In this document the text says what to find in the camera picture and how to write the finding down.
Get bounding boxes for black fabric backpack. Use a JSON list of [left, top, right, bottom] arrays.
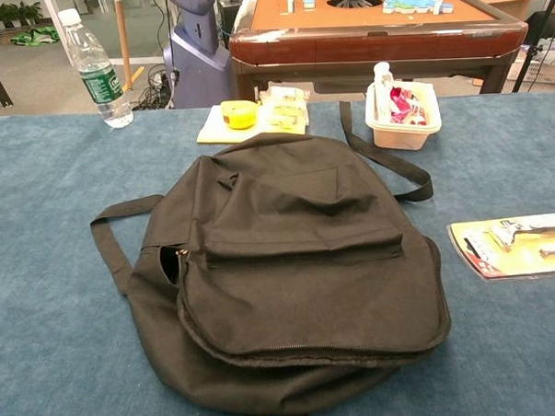
[[85, 97, 456, 416]]

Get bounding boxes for pale yellow flat pad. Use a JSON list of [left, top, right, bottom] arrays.
[[195, 100, 307, 146]]

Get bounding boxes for stack of yellow clear packets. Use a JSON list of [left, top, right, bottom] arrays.
[[259, 84, 312, 130]]

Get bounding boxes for yellow tape measure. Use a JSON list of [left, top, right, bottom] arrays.
[[219, 98, 260, 132]]

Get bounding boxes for white plastic tub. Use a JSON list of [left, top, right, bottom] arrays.
[[364, 78, 444, 154]]

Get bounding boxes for small white bottle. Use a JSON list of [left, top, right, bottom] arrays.
[[372, 61, 398, 124]]

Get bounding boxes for pink red sachets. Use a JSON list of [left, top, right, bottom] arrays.
[[388, 85, 430, 129]]

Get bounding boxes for brown mahjong table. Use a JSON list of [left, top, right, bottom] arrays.
[[226, 0, 531, 105]]

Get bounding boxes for clear water bottle green label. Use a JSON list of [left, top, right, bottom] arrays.
[[57, 6, 135, 132]]

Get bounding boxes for wooden pole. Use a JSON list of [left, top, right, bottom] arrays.
[[112, 0, 133, 85]]

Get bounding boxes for yellow blister pack with tool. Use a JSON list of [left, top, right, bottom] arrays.
[[445, 213, 555, 284]]

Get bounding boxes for green cloth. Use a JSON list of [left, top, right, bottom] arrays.
[[10, 26, 62, 47]]

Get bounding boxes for white plastic basket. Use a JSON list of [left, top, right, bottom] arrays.
[[504, 37, 555, 88]]

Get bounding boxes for black tripod stand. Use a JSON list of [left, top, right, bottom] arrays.
[[507, 0, 555, 93]]

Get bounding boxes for row of potted plants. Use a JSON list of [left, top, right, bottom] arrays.
[[0, 0, 44, 35]]

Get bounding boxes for blue purple robot pedestal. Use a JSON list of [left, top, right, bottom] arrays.
[[161, 0, 234, 110]]

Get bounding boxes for black floor cables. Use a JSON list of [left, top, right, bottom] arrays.
[[131, 63, 179, 112]]

